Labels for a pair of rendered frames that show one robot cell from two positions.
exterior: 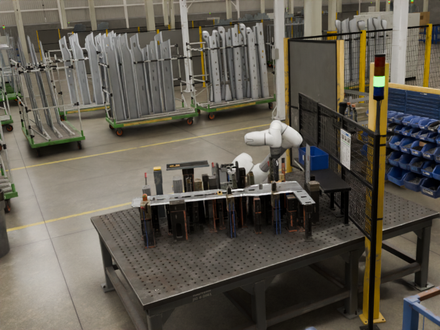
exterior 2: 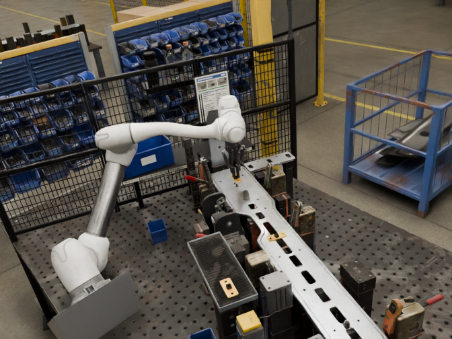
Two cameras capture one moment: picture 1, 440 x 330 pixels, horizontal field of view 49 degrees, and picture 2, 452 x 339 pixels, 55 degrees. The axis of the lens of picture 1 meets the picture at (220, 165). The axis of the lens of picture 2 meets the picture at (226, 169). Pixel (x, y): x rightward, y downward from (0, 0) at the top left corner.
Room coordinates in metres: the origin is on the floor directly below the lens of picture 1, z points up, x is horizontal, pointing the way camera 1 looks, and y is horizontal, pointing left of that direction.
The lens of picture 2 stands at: (4.16, 1.44, 2.25)
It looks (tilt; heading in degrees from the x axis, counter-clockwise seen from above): 30 degrees down; 258
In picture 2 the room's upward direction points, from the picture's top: 7 degrees counter-clockwise
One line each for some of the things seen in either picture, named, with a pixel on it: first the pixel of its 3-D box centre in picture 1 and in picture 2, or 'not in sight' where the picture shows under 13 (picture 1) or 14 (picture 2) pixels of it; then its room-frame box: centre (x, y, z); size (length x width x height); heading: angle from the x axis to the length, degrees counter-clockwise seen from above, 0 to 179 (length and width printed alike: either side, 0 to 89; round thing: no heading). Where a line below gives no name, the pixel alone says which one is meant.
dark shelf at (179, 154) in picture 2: (319, 173); (178, 159); (3.97, -0.86, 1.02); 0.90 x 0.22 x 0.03; 6
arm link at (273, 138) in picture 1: (273, 136); (229, 112); (3.72, -0.44, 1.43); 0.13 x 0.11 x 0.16; 82
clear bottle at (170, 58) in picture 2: (348, 114); (171, 62); (3.89, -1.08, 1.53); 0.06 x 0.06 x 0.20
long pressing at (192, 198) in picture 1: (217, 194); (280, 239); (3.67, 0.04, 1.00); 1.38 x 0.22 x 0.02; 96
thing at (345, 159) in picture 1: (346, 148); (213, 97); (3.68, -1.01, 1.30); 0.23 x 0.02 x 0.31; 6
